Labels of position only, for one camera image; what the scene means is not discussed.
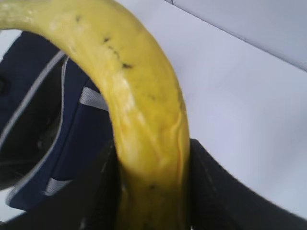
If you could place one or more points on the yellow banana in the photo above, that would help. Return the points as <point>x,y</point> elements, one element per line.
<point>141,89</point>

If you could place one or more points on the navy blue lunch bag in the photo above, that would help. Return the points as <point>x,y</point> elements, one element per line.
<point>53,121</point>

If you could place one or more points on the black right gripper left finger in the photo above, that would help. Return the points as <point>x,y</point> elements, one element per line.
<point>89,202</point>

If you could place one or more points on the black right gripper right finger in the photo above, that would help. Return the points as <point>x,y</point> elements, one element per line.
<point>219,201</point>

